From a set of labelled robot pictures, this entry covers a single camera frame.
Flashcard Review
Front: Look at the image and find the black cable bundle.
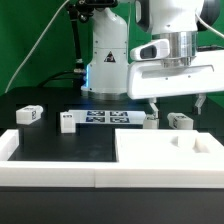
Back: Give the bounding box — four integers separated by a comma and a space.
39, 2, 88, 88

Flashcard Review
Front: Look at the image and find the grey cable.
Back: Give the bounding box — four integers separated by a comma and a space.
4, 0, 72, 94

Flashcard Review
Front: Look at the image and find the white square tabletop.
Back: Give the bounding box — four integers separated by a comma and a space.
115, 129, 224, 163

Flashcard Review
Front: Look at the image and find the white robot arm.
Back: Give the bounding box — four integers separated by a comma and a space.
82, 0, 224, 108

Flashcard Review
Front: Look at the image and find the white U-shaped obstacle fence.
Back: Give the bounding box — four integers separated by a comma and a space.
0, 129, 224, 188

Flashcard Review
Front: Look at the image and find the white base marker plate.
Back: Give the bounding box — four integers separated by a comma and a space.
70, 110, 146, 125

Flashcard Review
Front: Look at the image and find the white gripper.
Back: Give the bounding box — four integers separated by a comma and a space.
127, 62, 224, 119

